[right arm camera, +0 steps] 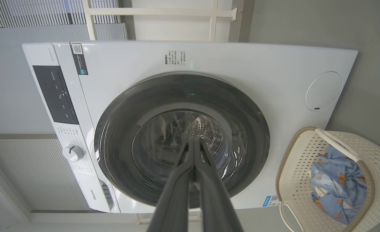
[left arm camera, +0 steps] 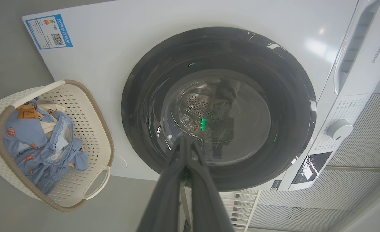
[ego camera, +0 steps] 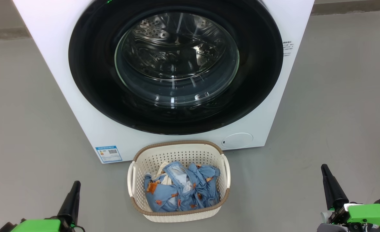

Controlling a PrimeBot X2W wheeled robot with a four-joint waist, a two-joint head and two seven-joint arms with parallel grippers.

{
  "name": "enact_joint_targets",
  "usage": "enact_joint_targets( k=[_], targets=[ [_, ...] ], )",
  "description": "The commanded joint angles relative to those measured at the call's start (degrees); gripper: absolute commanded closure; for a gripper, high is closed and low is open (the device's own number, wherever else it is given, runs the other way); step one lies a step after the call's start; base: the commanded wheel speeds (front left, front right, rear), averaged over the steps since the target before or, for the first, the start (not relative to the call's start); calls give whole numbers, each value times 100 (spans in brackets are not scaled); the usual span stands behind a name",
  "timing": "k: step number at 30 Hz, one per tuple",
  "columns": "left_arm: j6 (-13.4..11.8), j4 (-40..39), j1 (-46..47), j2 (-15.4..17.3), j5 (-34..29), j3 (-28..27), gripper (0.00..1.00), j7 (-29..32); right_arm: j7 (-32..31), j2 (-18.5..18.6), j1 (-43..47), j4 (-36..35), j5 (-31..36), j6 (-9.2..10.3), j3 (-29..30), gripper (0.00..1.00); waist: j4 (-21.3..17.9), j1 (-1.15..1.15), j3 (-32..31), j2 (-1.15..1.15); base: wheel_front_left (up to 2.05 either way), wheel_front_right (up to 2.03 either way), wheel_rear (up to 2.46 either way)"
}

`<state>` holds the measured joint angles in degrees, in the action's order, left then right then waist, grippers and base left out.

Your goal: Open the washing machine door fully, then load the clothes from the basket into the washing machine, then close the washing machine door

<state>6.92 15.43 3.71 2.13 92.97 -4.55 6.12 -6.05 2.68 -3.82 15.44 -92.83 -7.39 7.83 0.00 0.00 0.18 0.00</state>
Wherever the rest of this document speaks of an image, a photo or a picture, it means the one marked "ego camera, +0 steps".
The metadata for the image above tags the cream perforated laundry basket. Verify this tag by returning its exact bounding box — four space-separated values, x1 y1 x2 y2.
127 140 231 223

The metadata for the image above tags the round white filter cover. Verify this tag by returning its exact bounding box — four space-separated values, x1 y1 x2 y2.
221 133 253 149

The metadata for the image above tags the blue garment with orange prints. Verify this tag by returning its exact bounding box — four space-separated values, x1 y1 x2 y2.
144 161 221 212

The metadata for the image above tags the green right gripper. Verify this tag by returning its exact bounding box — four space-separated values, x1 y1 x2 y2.
317 164 380 232

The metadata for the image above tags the round black glass washer door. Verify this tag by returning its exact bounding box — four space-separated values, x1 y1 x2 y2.
68 0 284 135

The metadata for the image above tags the blue energy label sticker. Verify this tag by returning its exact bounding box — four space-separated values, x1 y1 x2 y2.
95 146 123 163

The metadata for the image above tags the white front-load washing machine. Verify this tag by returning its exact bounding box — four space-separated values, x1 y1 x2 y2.
13 0 315 164

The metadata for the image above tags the stainless steel washing machine drum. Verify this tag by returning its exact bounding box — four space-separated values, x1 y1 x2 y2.
116 13 239 107

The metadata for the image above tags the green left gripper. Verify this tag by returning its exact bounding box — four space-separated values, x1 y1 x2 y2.
0 180 85 232

